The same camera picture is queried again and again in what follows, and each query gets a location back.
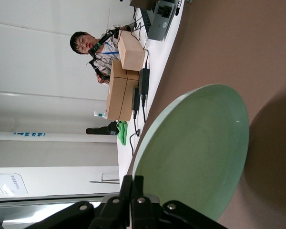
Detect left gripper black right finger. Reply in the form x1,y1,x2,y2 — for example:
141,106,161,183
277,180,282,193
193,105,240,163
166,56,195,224
131,176,166,229

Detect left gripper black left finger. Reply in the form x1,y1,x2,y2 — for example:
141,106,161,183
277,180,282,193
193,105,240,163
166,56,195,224
89,175,134,229

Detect pale green round plate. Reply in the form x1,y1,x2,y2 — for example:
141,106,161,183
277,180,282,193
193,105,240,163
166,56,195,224
132,83,250,221

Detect metal stand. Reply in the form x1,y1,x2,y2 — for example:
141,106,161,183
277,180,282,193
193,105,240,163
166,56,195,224
89,173,120,185

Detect green cloth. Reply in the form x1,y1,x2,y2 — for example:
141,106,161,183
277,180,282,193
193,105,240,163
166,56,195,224
115,120,128,146

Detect white pipe with blue print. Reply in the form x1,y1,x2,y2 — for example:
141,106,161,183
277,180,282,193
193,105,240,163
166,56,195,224
0,130,118,144

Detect clear water bottle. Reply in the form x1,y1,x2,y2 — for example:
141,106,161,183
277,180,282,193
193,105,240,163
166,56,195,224
93,110,108,119

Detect small black power adapter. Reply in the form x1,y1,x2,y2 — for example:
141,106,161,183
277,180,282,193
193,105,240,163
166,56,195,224
132,87,141,112

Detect large cardboard box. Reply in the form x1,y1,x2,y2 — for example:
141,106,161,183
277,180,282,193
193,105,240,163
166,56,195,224
106,59,140,121

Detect large black power adapter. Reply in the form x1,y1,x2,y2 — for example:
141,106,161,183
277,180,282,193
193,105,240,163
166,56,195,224
138,68,151,96

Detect white side table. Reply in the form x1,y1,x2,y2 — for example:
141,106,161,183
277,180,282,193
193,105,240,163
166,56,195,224
116,0,189,177

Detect small cardboard box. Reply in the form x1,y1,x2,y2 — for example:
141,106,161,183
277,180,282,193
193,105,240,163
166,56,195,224
117,31,146,71

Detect man in white shirt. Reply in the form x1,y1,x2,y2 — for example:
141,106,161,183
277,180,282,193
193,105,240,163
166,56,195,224
70,25,121,84

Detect brown table cloth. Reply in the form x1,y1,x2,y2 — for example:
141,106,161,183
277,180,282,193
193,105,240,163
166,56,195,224
126,0,286,229

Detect grey power supply box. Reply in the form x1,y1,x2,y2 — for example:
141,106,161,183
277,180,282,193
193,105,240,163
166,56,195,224
146,0,177,42

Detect black flat device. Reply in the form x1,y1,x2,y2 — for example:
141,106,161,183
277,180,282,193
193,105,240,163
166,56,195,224
129,0,158,34

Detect black adapter cable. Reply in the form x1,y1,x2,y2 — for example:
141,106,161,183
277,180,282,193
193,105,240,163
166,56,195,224
129,110,141,157
141,94,147,124

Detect white wall sign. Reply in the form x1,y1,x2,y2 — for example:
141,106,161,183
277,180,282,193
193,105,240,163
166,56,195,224
0,173,29,196

